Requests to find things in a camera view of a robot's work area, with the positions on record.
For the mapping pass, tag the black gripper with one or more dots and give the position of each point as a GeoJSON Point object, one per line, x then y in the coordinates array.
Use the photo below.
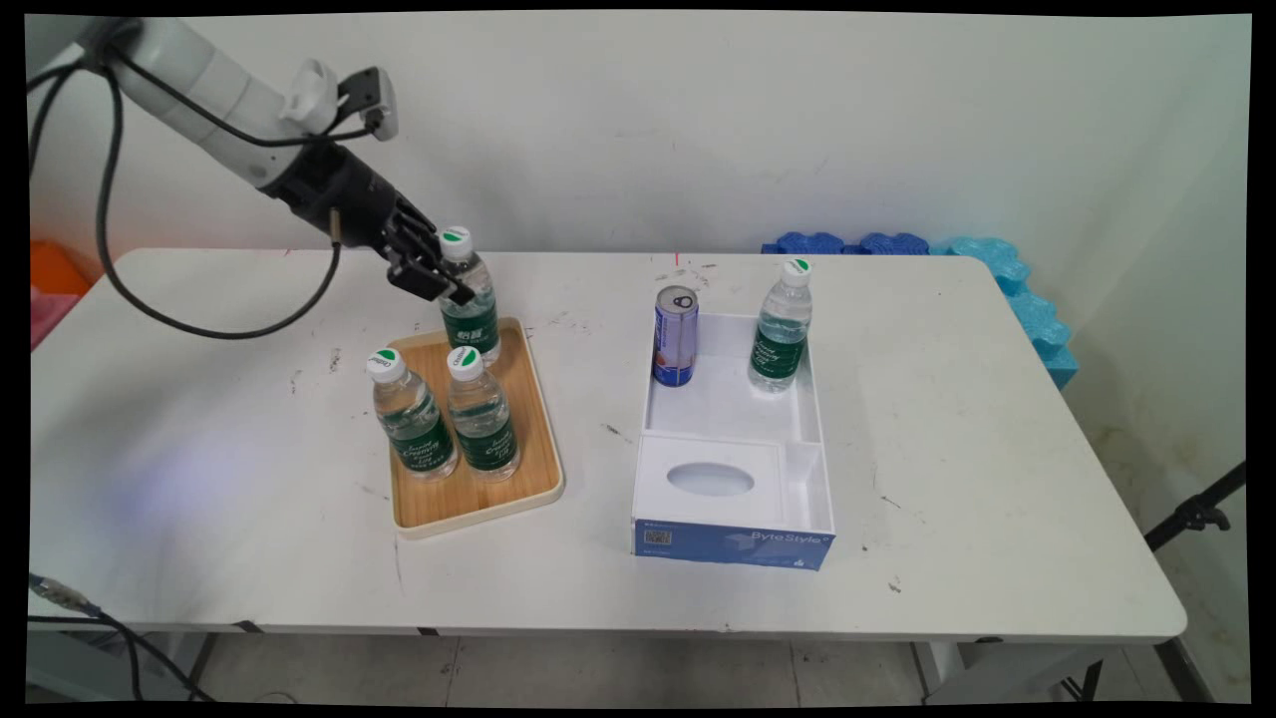
{"type": "Point", "coordinates": [339, 194]}

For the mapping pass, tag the green label water bottle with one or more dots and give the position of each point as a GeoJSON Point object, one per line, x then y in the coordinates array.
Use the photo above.
{"type": "Point", "coordinates": [485, 429]}
{"type": "Point", "coordinates": [780, 339]}
{"type": "Point", "coordinates": [472, 324]}
{"type": "Point", "coordinates": [414, 429]}

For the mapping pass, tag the wooden tray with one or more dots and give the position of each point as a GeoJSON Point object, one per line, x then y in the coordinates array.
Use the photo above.
{"type": "Point", "coordinates": [528, 439]}

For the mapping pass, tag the blue drink can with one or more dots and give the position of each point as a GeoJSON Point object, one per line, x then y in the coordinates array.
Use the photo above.
{"type": "Point", "coordinates": [675, 339]}

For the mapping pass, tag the orange object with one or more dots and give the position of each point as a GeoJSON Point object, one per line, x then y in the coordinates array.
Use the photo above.
{"type": "Point", "coordinates": [60, 267]}

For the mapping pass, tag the pink object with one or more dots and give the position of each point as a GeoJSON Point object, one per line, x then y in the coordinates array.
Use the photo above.
{"type": "Point", "coordinates": [48, 317]}

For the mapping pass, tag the dark blue foam piece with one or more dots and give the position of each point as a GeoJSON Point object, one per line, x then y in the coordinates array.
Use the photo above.
{"type": "Point", "coordinates": [807, 243]}
{"type": "Point", "coordinates": [894, 243]}

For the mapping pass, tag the white and blue cardboard box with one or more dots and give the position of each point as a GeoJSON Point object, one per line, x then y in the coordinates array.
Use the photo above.
{"type": "Point", "coordinates": [733, 499]}

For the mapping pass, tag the light blue foam piece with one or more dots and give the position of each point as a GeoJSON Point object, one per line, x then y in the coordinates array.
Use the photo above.
{"type": "Point", "coordinates": [1032, 309]}

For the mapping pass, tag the grey table leg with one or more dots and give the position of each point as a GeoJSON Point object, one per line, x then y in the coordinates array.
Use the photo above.
{"type": "Point", "coordinates": [937, 668]}

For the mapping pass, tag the black tripod leg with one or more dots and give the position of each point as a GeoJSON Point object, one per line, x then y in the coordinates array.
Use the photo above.
{"type": "Point", "coordinates": [1196, 514]}

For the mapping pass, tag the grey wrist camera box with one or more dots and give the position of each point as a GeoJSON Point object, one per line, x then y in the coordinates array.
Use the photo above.
{"type": "Point", "coordinates": [371, 95]}

